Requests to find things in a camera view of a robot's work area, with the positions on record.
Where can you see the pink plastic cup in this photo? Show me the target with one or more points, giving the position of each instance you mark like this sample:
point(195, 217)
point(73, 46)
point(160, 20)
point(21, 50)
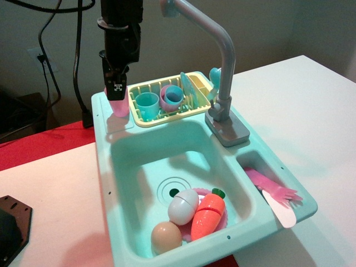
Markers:
point(121, 107)

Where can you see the blue cup inside lilac cup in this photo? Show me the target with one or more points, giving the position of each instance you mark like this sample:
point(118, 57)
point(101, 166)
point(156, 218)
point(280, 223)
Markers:
point(173, 95)

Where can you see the yellow dish rack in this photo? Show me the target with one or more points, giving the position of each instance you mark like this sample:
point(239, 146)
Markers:
point(200, 83)

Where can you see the white toy knife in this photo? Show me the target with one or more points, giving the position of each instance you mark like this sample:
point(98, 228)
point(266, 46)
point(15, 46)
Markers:
point(283, 212)

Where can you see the teal spoon behind faucet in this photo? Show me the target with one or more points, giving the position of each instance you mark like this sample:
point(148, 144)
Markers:
point(214, 76)

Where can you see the orange toy carrot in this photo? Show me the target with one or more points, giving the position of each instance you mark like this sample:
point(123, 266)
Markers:
point(208, 214)

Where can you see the black metal base plate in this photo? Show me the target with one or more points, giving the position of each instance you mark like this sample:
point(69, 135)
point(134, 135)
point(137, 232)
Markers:
point(16, 219)

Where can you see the teal plate in rack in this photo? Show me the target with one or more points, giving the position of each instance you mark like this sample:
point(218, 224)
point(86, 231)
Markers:
point(188, 89)

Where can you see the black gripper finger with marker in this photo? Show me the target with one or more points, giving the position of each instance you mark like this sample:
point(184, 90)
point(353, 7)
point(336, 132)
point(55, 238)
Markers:
point(115, 80)

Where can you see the white wall outlet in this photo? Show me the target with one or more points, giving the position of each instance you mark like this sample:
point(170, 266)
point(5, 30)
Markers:
point(37, 56)

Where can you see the pink toy fork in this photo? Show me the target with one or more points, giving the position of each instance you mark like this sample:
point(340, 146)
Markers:
point(278, 192)

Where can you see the red cloth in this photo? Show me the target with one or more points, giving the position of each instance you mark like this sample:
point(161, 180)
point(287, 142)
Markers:
point(44, 144)

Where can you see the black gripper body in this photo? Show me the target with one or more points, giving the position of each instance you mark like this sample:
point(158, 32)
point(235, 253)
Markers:
point(122, 44)

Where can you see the teal cup in rack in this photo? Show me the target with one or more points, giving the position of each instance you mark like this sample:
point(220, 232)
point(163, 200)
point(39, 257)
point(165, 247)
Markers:
point(148, 104)

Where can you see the teal toy sink unit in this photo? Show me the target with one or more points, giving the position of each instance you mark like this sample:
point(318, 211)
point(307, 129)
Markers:
point(143, 168)

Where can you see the grey toy faucet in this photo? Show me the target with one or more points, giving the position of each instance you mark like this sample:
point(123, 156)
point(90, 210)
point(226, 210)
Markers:
point(226, 126)

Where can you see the lilac cup in rack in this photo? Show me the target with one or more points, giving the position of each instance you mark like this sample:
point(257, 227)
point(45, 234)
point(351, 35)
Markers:
point(165, 106)

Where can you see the dark box in background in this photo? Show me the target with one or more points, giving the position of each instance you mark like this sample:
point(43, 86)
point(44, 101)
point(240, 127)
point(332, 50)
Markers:
point(23, 116)

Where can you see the white toy egg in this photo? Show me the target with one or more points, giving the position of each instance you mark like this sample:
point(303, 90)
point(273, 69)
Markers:
point(183, 207)

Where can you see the brown toy egg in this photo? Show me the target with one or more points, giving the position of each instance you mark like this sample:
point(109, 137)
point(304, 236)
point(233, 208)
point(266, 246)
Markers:
point(165, 236)

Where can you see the pink toy plate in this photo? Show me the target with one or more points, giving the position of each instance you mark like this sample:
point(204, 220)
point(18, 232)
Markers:
point(186, 229)

